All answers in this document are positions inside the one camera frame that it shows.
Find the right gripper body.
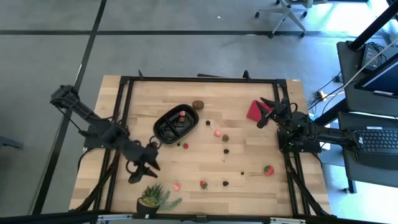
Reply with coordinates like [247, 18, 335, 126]
[269, 97, 299, 125]

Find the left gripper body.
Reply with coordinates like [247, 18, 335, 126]
[119, 136, 160, 175]

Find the black plastic compartment container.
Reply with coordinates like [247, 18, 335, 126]
[152, 103, 200, 145]

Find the red folded cloth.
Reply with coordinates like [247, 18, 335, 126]
[246, 100, 273, 123]

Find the succulent plant black pot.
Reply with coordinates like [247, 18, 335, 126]
[136, 183, 183, 215]

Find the black diagonal strut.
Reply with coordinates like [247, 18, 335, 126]
[313, 99, 349, 127]

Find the black desk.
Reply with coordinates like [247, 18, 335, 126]
[338, 111, 398, 189]
[336, 40, 398, 114]

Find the office chair base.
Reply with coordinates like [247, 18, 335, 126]
[254, 0, 329, 40]

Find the black keyboard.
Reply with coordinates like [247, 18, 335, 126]
[354, 126, 398, 170]

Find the black power adapter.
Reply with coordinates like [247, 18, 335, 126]
[360, 43, 386, 71]

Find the desk monitor screen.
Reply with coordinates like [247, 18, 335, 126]
[354, 52, 398, 99]

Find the black diagonal pole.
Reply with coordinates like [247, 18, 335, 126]
[348, 0, 398, 52]

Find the grey floor object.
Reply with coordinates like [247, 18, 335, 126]
[0, 136, 24, 150]

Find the black aluminium table frame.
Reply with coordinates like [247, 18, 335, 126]
[70, 70, 337, 218]

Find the white cable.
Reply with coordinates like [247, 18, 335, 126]
[341, 37, 398, 91]

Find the black camera rig beam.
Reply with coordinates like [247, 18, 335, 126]
[0, 210, 398, 224]

